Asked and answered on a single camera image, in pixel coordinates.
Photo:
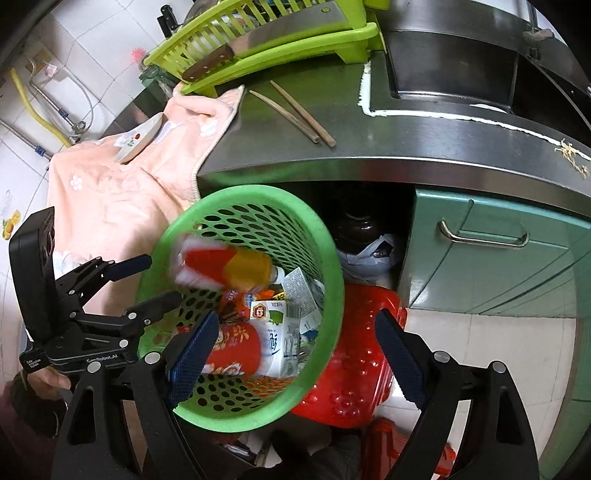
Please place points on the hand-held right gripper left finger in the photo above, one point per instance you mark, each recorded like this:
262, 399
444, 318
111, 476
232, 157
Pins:
194, 355

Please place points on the red and gold drink bottle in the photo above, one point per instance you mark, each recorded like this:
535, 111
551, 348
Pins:
244, 267

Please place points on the green plastic dish rack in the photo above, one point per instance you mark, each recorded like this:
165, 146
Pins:
295, 44

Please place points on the white and blue milk carton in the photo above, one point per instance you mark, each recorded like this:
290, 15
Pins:
281, 332

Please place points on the yellow food scraps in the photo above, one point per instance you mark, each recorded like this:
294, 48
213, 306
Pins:
572, 157

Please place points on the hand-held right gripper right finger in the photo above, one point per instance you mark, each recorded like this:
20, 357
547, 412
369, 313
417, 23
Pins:
401, 360

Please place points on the metal water pipe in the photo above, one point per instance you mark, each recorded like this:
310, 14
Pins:
23, 138
51, 99

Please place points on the green cabinet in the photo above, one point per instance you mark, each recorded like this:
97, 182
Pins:
531, 277

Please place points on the stainless steel sink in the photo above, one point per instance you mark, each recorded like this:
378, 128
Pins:
461, 60

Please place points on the red plastic stool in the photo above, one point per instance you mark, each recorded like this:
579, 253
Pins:
351, 360

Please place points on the fruit wall sticker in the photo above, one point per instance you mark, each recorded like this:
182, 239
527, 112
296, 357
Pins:
10, 226

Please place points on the white floral plate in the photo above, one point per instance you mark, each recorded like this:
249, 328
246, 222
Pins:
138, 138

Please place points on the dark green container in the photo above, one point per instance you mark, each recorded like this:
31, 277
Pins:
154, 78

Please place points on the pink brush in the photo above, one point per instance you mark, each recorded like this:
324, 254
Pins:
137, 54

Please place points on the green plastic basket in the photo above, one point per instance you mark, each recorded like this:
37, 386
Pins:
258, 203

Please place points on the white plastic bag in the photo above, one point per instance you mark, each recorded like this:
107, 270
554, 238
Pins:
364, 263

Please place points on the peach floral blanket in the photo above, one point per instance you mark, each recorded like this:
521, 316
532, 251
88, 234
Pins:
115, 198

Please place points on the wooden chopstick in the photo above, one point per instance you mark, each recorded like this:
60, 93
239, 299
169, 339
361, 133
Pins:
286, 115
304, 115

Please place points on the red cartoon paper cup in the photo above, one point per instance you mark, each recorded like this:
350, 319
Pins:
231, 341

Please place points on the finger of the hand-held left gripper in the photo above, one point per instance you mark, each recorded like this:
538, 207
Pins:
161, 302
134, 264

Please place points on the orange snack packet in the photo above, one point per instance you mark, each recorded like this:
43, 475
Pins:
233, 304

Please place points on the person's left hand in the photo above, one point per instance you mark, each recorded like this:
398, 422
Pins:
48, 379

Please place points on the dark ceramic jar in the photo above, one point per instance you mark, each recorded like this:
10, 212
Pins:
355, 230

